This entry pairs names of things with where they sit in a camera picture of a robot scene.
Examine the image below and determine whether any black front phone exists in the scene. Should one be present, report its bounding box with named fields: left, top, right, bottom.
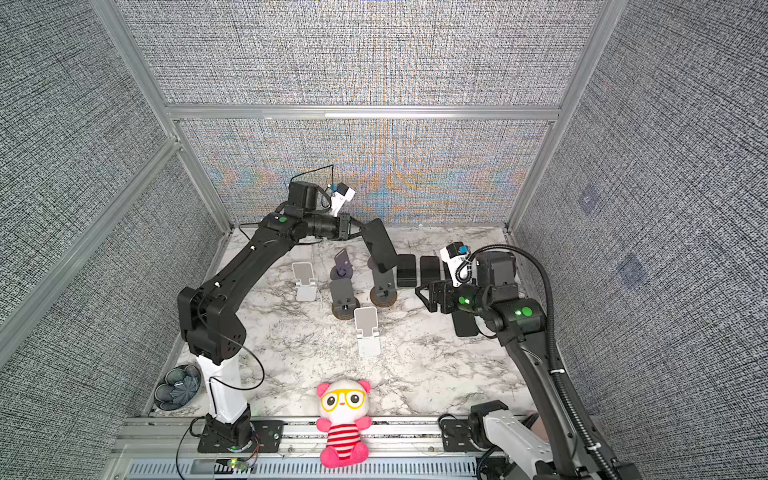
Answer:
left=451, top=311, right=480, bottom=338

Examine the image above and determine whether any black phone wooden stand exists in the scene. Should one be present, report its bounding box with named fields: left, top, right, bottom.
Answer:
left=361, top=218, right=398, bottom=273

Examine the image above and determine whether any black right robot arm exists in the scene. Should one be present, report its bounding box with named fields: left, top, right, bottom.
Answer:
left=415, top=242, right=641, bottom=479

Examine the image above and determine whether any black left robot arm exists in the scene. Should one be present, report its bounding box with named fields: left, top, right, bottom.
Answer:
left=177, top=181, right=362, bottom=452

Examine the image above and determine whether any round wooden right stand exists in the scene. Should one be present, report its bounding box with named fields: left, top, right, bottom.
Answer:
left=370, top=266, right=398, bottom=308

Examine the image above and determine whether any round dark rear left stand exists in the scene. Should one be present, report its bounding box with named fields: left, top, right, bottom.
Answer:
left=330, top=248, right=354, bottom=281

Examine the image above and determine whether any white front phone stand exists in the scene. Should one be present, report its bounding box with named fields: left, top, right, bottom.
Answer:
left=354, top=307, right=381, bottom=358

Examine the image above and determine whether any white phone stand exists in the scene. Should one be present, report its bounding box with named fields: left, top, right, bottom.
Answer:
left=292, top=262, right=318, bottom=302
left=354, top=307, right=381, bottom=358

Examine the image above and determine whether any white rear phone stand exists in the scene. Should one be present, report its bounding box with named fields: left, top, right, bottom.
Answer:
left=292, top=262, right=318, bottom=302

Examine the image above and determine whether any pink panda plush toy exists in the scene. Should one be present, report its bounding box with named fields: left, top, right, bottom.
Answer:
left=316, top=379, right=373, bottom=469

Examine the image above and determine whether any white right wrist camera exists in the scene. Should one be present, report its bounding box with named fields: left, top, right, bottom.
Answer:
left=439, top=241, right=472, bottom=287

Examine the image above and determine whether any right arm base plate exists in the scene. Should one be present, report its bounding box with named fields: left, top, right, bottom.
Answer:
left=437, top=414, right=481, bottom=453

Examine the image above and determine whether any black corrugated cable hose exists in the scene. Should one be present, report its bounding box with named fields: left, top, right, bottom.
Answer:
left=467, top=243, right=625, bottom=480

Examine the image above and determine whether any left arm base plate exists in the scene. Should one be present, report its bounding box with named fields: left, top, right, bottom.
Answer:
left=197, top=420, right=285, bottom=454

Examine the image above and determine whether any aluminium front rail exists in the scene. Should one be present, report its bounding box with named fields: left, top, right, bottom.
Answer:
left=107, top=416, right=619, bottom=480

